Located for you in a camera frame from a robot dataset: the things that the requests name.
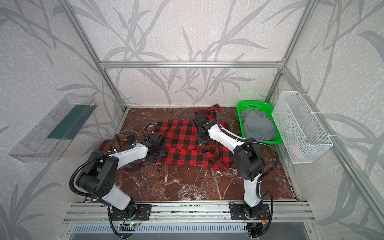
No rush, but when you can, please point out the black corrugated cable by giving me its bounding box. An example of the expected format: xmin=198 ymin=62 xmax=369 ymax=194
xmin=68 ymin=122 xmax=157 ymax=199
xmin=200 ymin=109 xmax=280 ymax=238

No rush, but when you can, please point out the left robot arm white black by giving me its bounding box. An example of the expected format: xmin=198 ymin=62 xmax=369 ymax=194
xmin=70 ymin=133 xmax=167 ymax=215

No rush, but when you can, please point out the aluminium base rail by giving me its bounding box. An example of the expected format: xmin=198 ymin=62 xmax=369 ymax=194
xmin=63 ymin=201 xmax=316 ymax=224

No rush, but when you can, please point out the black mounting plate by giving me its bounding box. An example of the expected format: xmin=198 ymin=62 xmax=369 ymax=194
xmin=229 ymin=202 xmax=271 ymax=222
xmin=111 ymin=204 xmax=152 ymax=221

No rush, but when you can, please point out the grey shirt in basket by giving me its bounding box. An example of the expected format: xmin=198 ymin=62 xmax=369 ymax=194
xmin=241 ymin=109 xmax=276 ymax=142

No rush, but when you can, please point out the red black plaid shirt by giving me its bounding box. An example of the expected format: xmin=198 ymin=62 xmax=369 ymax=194
xmin=156 ymin=104 xmax=235 ymax=171

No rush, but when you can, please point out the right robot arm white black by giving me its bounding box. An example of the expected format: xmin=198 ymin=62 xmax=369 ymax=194
xmin=193 ymin=115 xmax=265 ymax=220

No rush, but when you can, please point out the right black corrugated cable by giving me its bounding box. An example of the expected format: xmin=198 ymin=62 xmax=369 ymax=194
xmin=200 ymin=109 xmax=280 ymax=238

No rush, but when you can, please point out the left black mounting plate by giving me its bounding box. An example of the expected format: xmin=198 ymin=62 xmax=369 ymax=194
xmin=111 ymin=204 xmax=152 ymax=221

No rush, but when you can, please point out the clear plastic wall tray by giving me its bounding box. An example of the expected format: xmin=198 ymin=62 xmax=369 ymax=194
xmin=9 ymin=94 xmax=97 ymax=163

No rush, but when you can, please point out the folded multicolour plaid shirt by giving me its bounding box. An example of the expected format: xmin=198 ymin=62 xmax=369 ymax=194
xmin=98 ymin=134 xmax=142 ymax=171

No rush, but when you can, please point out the green plastic basket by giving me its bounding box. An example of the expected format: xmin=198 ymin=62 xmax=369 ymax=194
xmin=237 ymin=101 xmax=283 ymax=145

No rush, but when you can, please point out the left black corrugated cable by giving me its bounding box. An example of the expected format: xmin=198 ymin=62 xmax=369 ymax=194
xmin=68 ymin=122 xmax=157 ymax=199

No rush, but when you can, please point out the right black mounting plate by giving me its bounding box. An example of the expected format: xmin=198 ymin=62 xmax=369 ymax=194
xmin=229 ymin=202 xmax=271 ymax=222

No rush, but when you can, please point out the white wire mesh basket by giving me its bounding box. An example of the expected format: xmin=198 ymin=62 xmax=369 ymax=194
xmin=272 ymin=91 xmax=333 ymax=164

